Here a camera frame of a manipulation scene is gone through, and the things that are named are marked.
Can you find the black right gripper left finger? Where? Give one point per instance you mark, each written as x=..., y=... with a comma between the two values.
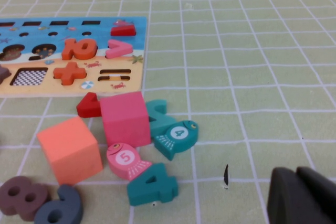
x=286, y=200

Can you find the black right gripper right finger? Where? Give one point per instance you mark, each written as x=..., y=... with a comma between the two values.
x=323, y=192

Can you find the teal number four piece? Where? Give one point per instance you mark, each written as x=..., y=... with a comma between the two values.
x=145, y=195

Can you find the teal number two piece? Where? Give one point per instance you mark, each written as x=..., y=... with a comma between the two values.
x=161, y=125

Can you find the dark blue number nine piece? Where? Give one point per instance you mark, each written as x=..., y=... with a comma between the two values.
x=69, y=206

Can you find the red number seven piece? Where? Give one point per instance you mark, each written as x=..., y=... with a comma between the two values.
x=88, y=110

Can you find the pink greater-than sign piece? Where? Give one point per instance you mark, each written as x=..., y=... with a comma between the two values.
x=126, y=47

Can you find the red minus sign piece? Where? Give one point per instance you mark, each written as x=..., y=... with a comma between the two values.
x=123, y=31

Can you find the orange plus sign piece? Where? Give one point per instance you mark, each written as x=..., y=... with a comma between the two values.
x=69, y=74

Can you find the wooden number shape puzzle board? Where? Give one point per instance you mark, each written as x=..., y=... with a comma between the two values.
x=50, y=89

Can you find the orange number ten piece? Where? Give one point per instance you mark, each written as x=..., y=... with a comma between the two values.
x=67, y=53

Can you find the brown number eight piece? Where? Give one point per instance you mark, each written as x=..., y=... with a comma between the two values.
x=7, y=206

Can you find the green checkered tablecloth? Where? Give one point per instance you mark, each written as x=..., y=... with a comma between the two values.
x=249, y=77

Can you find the teal wooden fish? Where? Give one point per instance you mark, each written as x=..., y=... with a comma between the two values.
x=168, y=145

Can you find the pink wooden fish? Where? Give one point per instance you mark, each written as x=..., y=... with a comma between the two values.
x=113, y=162

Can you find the magenta cube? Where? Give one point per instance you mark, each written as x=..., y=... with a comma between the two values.
x=124, y=122

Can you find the orange cube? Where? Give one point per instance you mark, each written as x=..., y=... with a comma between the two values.
x=68, y=153

